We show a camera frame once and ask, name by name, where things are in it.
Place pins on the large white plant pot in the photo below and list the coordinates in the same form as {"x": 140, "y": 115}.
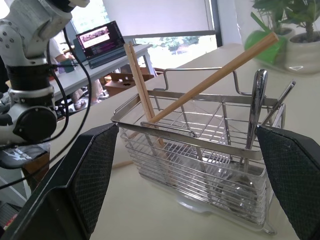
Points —
{"x": 303, "y": 53}

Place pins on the white plastic drip tray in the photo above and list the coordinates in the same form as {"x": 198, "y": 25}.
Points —
{"x": 195, "y": 203}

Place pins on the brown cardboard box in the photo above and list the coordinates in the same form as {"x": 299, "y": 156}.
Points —
{"x": 122, "y": 83}

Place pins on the thin metal cutlery piece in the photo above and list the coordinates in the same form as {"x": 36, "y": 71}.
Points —
{"x": 282, "y": 96}

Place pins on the open laptop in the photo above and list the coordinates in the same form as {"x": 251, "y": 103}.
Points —
{"x": 100, "y": 42}

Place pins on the grey printed cloth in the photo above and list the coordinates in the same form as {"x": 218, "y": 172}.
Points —
{"x": 22, "y": 155}

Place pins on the green potted plant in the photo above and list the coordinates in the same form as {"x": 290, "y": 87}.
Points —
{"x": 307, "y": 15}
{"x": 268, "y": 11}

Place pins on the wooden chopstick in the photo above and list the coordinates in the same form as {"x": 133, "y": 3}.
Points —
{"x": 143, "y": 82}
{"x": 136, "y": 75}
{"x": 215, "y": 75}
{"x": 122, "y": 164}

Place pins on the green watering can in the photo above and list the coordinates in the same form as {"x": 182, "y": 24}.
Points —
{"x": 267, "y": 48}

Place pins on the small white plant pot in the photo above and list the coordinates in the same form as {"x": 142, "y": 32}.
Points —
{"x": 285, "y": 32}

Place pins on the person in white shirt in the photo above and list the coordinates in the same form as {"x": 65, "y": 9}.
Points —
{"x": 81, "y": 96}

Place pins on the grey desk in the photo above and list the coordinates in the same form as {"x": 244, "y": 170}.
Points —
{"x": 105, "y": 68}

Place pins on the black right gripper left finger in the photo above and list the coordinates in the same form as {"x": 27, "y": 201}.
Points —
{"x": 62, "y": 180}

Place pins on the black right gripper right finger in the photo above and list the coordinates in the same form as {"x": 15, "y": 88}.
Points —
{"x": 297, "y": 170}

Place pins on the white roller blind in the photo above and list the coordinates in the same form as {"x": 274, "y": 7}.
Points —
{"x": 160, "y": 16}

